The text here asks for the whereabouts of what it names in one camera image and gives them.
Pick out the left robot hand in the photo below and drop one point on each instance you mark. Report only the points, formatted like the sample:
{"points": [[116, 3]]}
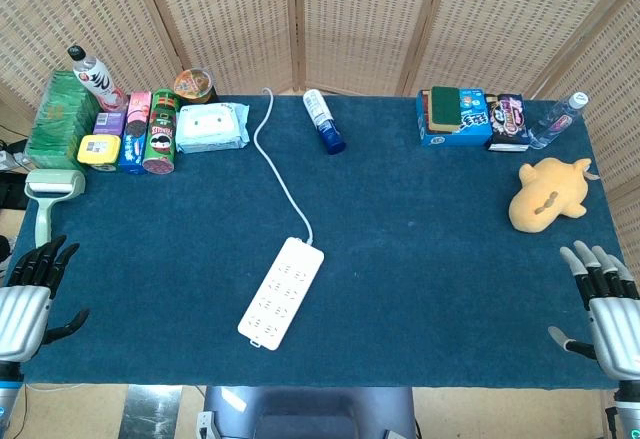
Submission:
{"points": [[22, 314]]}

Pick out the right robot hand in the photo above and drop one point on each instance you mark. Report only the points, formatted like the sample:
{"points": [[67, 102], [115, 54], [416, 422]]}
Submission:
{"points": [[616, 331]]}

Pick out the white power strip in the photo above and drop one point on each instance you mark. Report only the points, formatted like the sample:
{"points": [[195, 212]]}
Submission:
{"points": [[280, 293]]}

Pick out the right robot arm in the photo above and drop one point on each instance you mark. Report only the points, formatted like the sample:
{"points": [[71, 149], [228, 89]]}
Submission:
{"points": [[627, 406]]}

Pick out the robot base torso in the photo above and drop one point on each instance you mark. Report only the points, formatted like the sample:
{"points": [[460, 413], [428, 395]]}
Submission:
{"points": [[307, 411]]}

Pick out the green lint roller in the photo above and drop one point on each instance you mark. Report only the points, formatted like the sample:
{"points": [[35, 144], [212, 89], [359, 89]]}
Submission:
{"points": [[50, 199]]}

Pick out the yellow plush toy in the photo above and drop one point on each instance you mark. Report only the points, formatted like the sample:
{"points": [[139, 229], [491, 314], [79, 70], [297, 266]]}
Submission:
{"points": [[547, 196]]}

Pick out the yellow lidded container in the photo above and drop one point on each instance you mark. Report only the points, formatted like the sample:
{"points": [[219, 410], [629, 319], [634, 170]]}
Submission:
{"points": [[99, 151]]}

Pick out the green tea box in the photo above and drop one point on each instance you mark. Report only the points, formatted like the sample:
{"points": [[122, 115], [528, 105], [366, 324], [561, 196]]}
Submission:
{"points": [[60, 121]]}

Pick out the purple small box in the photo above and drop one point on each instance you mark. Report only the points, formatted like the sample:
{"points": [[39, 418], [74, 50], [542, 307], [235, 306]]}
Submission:
{"points": [[109, 123]]}

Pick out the pink blue cookie box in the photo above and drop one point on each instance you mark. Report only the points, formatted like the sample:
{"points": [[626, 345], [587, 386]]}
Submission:
{"points": [[135, 134]]}

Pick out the clear water bottle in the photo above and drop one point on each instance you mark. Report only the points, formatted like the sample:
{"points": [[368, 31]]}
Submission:
{"points": [[557, 121]]}

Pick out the green Pringles can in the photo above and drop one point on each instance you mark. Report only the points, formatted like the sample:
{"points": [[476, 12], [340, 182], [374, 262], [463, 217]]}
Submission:
{"points": [[161, 134]]}

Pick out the dark snack bag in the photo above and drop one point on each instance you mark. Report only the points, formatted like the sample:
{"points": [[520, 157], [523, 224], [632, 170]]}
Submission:
{"points": [[507, 120]]}

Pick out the white drink bottle black cap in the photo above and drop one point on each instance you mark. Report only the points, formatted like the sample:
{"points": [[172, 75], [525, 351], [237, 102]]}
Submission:
{"points": [[97, 81]]}

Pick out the blue snack box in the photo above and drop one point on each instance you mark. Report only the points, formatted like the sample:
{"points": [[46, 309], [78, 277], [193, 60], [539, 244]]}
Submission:
{"points": [[465, 124]]}

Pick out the wet wipes pack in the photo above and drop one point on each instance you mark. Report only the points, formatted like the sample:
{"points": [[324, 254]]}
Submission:
{"points": [[210, 126]]}

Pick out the green scouring sponge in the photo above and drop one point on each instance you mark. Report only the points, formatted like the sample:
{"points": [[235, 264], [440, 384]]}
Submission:
{"points": [[444, 108]]}

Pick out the instant noodle cup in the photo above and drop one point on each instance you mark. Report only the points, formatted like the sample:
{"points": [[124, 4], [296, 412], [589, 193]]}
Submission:
{"points": [[194, 84]]}

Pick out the blue table cloth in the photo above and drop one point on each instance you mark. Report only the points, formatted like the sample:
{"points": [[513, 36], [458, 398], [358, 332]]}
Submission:
{"points": [[320, 239]]}

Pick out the white bottle blue cap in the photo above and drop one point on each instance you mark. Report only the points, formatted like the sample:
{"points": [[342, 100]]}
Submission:
{"points": [[324, 119]]}

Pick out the woven folding screen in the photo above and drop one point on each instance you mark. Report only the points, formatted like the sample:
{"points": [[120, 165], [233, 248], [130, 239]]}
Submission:
{"points": [[320, 24]]}

